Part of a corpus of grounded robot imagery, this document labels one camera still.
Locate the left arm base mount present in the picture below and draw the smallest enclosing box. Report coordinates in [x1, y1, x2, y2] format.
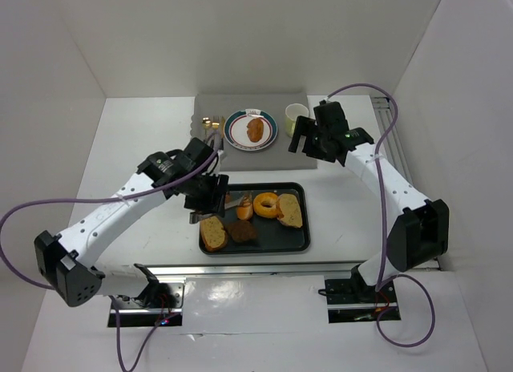
[107, 281, 184, 328]

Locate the orange round bun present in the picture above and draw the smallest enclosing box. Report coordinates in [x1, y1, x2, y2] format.
[236, 196, 253, 220]

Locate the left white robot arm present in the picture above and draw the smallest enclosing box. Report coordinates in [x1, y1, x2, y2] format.
[34, 132, 228, 307]

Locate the aluminium rail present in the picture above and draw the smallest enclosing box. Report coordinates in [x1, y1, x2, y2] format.
[372, 97, 449, 272]
[146, 261, 360, 277]

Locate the bread slice right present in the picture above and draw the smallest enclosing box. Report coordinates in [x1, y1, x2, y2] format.
[277, 193, 303, 228]

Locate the glazed donut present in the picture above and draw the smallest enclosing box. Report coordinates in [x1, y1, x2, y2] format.
[253, 192, 278, 219]

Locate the gold fork green handle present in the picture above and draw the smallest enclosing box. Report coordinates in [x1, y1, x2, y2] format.
[211, 115, 220, 134]

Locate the aluminium rail front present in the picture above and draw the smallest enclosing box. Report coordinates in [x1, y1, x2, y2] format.
[146, 261, 360, 277]

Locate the black tray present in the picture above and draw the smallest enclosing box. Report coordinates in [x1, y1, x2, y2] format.
[198, 182, 310, 257]

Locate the gold spoon green handle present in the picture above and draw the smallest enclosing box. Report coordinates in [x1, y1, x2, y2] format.
[201, 117, 212, 140]

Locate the aluminium rail right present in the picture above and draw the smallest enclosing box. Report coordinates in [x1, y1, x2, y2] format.
[372, 97, 449, 272]

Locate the pale green mug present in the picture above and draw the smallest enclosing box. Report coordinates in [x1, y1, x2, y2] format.
[285, 103, 309, 137]

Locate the bread slice left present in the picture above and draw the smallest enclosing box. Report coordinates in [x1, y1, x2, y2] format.
[200, 216, 228, 252]

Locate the bread slice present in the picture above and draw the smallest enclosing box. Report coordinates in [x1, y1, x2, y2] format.
[200, 216, 228, 252]
[277, 193, 303, 228]

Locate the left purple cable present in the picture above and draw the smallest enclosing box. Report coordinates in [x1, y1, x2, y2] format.
[0, 147, 224, 372]

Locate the purple cable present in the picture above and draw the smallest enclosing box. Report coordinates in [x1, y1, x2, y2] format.
[326, 82, 436, 349]
[0, 147, 224, 372]

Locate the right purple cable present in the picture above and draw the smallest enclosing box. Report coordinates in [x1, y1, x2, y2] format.
[326, 82, 436, 349]

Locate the dark brown bread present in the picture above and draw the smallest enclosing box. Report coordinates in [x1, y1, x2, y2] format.
[225, 220, 257, 244]

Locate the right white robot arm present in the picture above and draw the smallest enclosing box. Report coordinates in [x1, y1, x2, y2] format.
[289, 101, 450, 289]

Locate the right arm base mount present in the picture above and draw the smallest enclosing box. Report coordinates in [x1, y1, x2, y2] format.
[317, 279, 401, 324]

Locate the white plate green red rim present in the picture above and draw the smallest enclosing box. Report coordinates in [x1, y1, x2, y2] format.
[224, 108, 278, 152]

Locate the brown oblong bread roll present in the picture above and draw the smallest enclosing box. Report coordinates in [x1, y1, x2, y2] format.
[247, 117, 264, 143]

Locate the gold knife green handle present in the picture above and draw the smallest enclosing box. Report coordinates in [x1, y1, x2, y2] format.
[219, 116, 225, 150]

